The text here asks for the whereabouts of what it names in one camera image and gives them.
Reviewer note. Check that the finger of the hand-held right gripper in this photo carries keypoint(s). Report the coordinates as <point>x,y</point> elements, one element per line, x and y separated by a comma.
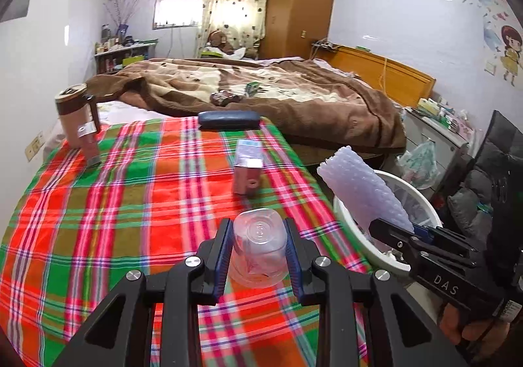
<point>423,231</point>
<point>392,234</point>

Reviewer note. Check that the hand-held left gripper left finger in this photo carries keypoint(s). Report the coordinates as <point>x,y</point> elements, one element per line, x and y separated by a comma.
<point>222,256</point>

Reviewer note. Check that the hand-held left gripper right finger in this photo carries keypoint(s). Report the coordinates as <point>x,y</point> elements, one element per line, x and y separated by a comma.
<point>292,260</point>

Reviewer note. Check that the clear plastic cup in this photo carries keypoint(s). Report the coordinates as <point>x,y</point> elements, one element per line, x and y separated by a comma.
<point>257,244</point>

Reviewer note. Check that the white trash bin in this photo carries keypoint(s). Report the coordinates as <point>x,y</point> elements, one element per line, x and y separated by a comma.
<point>351,228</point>

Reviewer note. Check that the white bubble wrap sheet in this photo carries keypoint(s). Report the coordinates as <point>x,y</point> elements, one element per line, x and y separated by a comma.
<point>359,187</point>

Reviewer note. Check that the person's right hand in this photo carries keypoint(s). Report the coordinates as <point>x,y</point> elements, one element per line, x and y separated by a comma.
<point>470,330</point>

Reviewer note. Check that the clear plastic bin liner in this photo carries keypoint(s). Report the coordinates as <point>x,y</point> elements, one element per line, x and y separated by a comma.
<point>408,199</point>

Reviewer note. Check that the translucent plastic bag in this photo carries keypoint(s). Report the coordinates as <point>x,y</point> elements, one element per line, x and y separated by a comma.
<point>421,162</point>

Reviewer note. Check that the purple juice carton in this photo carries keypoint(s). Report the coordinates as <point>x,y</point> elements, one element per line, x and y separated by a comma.
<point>247,175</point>

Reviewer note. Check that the white nightstand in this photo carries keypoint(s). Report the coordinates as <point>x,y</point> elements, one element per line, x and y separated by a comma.
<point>433,134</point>

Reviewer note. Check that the black chair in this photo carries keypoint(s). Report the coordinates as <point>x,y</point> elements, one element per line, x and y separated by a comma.
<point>498,154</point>

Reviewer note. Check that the plaid bed sheet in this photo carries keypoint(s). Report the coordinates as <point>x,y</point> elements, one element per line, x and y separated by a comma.
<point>122,207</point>

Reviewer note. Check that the pile of small packets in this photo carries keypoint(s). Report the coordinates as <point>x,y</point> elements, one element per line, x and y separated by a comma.
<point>445,118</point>

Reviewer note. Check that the brown blanket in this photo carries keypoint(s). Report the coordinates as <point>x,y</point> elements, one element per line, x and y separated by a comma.
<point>327,118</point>

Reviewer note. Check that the dark blue glasses case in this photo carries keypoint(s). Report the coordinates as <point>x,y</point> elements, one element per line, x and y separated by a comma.
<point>229,120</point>

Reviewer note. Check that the wooden headboard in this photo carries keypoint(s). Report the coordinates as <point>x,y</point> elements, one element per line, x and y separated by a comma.
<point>400,77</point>

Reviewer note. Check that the dark patterned pouch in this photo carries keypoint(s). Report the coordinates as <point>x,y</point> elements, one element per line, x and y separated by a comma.
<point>222,98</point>

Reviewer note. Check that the small green white box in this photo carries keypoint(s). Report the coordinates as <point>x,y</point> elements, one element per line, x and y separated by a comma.
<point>252,89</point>

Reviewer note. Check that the white floral bed sheet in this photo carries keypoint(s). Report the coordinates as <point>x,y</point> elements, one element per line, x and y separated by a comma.
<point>122,111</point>

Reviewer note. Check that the green storage box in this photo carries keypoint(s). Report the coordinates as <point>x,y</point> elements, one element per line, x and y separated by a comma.
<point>135,60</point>

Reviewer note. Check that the brown teddy bear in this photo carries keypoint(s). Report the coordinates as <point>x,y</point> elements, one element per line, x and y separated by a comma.
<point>218,40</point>

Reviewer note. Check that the brown thermos jar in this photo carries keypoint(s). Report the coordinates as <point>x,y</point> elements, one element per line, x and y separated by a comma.
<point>71,99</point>

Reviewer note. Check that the cluttered white shelf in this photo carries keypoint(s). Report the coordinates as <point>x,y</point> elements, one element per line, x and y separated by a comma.
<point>118,54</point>

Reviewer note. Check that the blue vase with branches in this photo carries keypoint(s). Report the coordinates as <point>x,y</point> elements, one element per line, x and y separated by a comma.
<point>121,30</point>

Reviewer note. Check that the wooden wardrobe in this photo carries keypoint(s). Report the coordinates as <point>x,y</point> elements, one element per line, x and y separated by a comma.
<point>298,3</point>

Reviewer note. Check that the window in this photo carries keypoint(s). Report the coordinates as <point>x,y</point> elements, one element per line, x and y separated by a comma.
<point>177,9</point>

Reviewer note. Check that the girl wall sticker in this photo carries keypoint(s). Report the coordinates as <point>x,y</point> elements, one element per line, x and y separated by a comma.
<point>512,48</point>

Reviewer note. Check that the wall socket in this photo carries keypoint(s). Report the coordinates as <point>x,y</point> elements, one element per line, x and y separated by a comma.
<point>34,146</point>

